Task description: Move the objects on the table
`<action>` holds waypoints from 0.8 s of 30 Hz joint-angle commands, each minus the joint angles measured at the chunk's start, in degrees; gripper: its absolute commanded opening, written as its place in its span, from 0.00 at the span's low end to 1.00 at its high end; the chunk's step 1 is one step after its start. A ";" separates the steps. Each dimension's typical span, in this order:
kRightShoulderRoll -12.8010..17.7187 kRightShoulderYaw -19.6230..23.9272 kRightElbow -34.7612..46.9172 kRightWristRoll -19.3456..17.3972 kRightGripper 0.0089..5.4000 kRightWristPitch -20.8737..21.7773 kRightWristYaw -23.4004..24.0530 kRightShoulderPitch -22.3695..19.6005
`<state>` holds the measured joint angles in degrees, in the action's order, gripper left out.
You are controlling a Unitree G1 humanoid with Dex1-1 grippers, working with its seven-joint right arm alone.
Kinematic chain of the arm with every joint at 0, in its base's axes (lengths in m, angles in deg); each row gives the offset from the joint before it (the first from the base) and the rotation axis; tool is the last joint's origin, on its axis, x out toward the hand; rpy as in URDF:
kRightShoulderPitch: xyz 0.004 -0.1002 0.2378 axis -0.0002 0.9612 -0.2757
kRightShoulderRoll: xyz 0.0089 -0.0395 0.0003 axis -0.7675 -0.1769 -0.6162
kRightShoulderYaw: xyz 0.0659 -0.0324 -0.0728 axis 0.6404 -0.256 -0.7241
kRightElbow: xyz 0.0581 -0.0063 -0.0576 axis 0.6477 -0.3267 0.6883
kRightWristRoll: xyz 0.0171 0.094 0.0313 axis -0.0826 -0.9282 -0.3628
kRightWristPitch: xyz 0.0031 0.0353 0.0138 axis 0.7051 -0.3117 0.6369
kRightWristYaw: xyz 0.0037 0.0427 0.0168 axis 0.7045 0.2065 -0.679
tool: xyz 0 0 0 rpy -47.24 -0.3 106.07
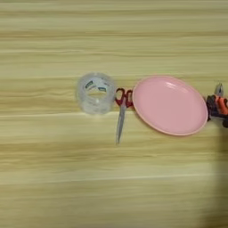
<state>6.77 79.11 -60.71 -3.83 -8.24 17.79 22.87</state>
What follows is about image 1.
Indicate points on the orange black pliers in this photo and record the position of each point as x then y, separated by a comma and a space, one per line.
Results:
221, 104

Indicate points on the pink round plate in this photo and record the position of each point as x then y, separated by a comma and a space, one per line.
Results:
169, 105

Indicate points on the clear tape roll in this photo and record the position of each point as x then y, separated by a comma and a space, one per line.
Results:
95, 105

